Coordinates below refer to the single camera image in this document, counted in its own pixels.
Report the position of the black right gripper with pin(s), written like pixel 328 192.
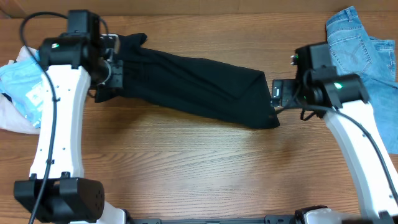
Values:
pixel 283 94

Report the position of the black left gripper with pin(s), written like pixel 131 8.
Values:
pixel 117 81

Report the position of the black t-shirt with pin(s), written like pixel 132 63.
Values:
pixel 194 85

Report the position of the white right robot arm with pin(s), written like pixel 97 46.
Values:
pixel 342 101

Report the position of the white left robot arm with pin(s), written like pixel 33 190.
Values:
pixel 75 62

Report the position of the blue denim jeans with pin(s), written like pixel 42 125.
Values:
pixel 374 60

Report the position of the light blue printed t-shirt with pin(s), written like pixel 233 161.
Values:
pixel 21 82

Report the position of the pale pink folded garment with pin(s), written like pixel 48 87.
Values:
pixel 11 120

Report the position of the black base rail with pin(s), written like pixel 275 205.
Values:
pixel 268 219

